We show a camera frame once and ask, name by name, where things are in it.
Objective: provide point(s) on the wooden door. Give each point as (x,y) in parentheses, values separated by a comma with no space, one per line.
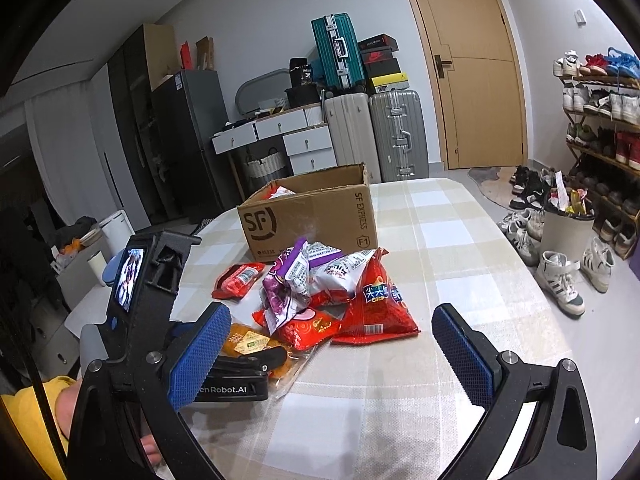
(475,100)

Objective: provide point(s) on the beige suitcase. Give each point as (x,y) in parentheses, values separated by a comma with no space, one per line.
(350,135)

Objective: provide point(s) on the many assorted shoes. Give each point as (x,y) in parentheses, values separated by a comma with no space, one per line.
(560,280)

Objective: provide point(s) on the white light switch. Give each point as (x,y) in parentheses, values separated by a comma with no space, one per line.
(580,16)

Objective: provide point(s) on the dark fridge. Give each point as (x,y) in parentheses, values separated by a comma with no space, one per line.
(190,145)

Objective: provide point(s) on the beige checked tablecloth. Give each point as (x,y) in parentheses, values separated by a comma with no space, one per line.
(440,240)

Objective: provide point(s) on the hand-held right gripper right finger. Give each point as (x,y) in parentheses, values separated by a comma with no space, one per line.
(462,355)

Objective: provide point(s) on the white cup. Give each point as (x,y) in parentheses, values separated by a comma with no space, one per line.
(96,267)

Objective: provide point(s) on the black bucket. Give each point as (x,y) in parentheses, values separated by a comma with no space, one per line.
(302,96)

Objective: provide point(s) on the tall dark cabinet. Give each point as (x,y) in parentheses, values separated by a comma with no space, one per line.
(135,125)

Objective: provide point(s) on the red bottle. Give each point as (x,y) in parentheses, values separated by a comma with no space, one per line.
(186,56)

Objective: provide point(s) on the colourful wrappers pile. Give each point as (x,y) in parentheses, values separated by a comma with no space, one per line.
(570,202)

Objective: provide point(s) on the wooden shoe rack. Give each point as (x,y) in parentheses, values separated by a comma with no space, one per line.
(600,152)

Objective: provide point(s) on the small red snack packet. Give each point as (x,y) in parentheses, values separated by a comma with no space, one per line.
(235,282)

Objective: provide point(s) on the plain black shoe box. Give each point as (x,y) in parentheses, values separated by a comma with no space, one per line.
(382,69)

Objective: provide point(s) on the white orange snack packet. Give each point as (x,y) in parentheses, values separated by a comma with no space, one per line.
(340,280)

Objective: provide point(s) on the blue bowl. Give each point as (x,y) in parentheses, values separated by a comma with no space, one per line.
(112,272)

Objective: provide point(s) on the large red chips packet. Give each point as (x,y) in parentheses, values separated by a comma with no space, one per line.
(380,310)

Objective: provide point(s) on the white purple snack packet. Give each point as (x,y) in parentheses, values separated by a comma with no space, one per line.
(320,257)

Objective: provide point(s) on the red white snack packet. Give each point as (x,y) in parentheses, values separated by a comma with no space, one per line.
(281,192)

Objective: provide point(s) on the cardboard piece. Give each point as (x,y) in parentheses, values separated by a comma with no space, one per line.
(205,54)

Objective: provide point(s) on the white trash bin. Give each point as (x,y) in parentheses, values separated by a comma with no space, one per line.
(565,235)

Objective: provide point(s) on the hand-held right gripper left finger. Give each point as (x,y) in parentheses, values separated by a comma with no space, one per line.
(200,355)

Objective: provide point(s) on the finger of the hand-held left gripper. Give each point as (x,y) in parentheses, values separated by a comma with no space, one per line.
(181,331)
(250,361)

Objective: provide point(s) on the red black shoe box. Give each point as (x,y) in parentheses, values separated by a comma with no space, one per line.
(380,56)

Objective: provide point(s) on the round floor rug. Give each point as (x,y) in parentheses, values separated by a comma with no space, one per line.
(492,185)

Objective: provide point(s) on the person's left forearm yellow sleeve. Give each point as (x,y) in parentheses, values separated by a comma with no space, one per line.
(30,425)

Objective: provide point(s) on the yellow shoe box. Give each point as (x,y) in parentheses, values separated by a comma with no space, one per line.
(389,84)

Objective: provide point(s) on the grey oval tub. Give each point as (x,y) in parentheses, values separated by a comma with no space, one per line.
(257,90)

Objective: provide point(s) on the white drawer desk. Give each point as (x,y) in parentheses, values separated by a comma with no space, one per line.
(305,142)

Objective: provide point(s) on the red cookie packet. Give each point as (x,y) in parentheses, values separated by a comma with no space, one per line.
(305,332)

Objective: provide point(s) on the brown cardboard box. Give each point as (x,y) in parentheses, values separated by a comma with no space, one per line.
(310,225)

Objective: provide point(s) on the person's left hand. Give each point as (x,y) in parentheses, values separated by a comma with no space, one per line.
(67,410)

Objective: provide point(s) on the teal suitcase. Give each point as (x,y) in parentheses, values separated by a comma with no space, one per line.
(330,55)

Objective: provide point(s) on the white floor appliance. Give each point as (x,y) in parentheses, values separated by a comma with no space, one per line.
(117,235)

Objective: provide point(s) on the silver suitcase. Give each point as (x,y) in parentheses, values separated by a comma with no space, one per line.
(400,135)

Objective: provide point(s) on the white curtain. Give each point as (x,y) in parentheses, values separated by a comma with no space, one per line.
(65,160)

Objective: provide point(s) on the woven basket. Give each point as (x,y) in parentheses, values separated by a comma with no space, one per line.
(265,166)

